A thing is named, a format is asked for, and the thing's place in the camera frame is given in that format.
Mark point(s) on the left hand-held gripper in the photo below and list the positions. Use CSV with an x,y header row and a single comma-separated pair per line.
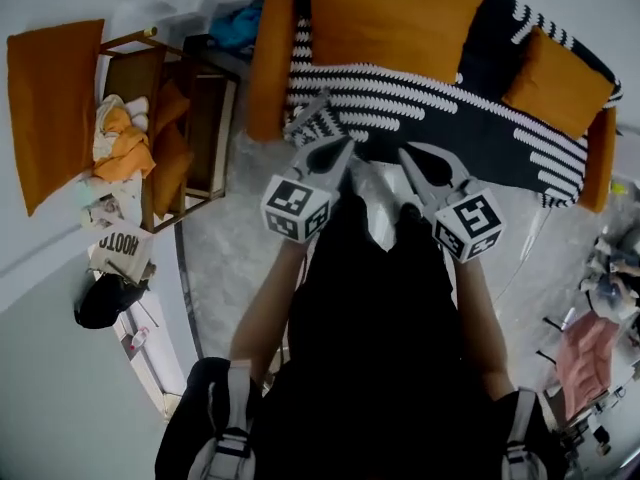
x,y
295,208

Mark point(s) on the beige printed tote bag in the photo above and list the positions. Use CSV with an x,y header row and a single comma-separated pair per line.
x,y
120,245

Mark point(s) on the person's left forearm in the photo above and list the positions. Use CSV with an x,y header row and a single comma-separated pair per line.
x,y
265,313

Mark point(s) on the orange cloth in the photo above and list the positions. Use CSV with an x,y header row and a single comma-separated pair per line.
x,y
122,153

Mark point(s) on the teal cloth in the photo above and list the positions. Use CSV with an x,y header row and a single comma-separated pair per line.
x,y
237,25

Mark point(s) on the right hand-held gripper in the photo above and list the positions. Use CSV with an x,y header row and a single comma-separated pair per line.
x,y
470,223

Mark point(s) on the person's black clothed body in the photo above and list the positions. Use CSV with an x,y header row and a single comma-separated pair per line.
x,y
370,343

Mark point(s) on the orange pillow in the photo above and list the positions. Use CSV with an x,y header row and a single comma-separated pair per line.
x,y
172,173
172,108

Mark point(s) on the black white striped blanket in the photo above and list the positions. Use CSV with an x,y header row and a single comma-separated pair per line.
x,y
480,133

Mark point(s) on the yellow ball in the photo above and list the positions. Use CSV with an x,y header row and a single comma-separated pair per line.
x,y
619,188

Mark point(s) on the pink cloth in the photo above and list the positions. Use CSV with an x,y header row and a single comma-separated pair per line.
x,y
587,363

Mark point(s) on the small orange sofa cushion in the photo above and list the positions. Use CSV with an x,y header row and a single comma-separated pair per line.
x,y
557,85

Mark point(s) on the clear bottle red cap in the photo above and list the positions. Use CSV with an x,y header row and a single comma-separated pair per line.
x,y
139,339

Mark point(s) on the orange sofa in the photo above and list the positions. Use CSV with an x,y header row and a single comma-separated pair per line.
x,y
270,68

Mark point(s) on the wooden armchair frame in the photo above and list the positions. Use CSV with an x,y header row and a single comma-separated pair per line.
x,y
207,133

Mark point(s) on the black metal stand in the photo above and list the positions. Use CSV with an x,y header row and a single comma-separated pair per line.
x,y
552,324

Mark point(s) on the flat orange pad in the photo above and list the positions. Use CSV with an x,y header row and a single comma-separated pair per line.
x,y
50,118

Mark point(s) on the large orange sofa cushion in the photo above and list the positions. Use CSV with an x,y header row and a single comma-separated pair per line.
x,y
390,23

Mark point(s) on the person's right forearm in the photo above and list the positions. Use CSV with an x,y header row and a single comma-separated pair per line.
x,y
482,328

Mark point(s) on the white floral cloth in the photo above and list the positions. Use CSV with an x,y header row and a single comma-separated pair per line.
x,y
127,195

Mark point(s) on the black backpack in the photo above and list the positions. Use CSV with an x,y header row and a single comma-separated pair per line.
x,y
102,303

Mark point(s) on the person's right black shoe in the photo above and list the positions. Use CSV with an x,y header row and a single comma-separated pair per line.
x,y
411,215

